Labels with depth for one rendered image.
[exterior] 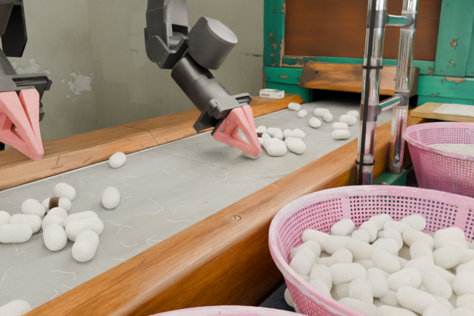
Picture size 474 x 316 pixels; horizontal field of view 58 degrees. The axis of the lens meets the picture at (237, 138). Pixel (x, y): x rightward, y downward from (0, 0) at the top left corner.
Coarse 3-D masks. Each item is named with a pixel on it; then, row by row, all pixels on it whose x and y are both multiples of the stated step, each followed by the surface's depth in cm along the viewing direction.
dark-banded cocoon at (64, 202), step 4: (44, 200) 49; (48, 200) 49; (60, 200) 49; (64, 200) 49; (68, 200) 49; (44, 204) 48; (48, 204) 48; (60, 204) 49; (64, 204) 49; (68, 204) 49; (44, 208) 48; (48, 208) 48; (64, 208) 49; (68, 208) 49
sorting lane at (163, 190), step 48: (192, 144) 79; (336, 144) 79; (0, 192) 55; (48, 192) 56; (96, 192) 56; (144, 192) 56; (192, 192) 56; (240, 192) 56; (144, 240) 43; (0, 288) 35; (48, 288) 35
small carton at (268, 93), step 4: (260, 92) 118; (264, 92) 118; (268, 92) 117; (272, 92) 116; (276, 92) 115; (280, 92) 116; (260, 96) 119; (264, 96) 118; (268, 96) 117; (272, 96) 116; (276, 96) 115; (280, 96) 116
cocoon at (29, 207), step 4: (28, 200) 48; (32, 200) 48; (36, 200) 48; (24, 204) 48; (28, 204) 47; (32, 204) 47; (36, 204) 47; (40, 204) 48; (24, 208) 47; (28, 208) 47; (32, 208) 46; (36, 208) 47; (40, 208) 47; (24, 212) 47; (28, 212) 46; (32, 212) 46; (36, 212) 46; (40, 212) 47; (44, 212) 48; (40, 216) 47
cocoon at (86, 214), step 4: (80, 212) 45; (84, 212) 45; (88, 212) 45; (92, 212) 45; (68, 216) 44; (72, 216) 44; (76, 216) 44; (80, 216) 44; (84, 216) 44; (88, 216) 45; (92, 216) 45; (96, 216) 45; (68, 220) 44; (72, 220) 44; (64, 224) 44
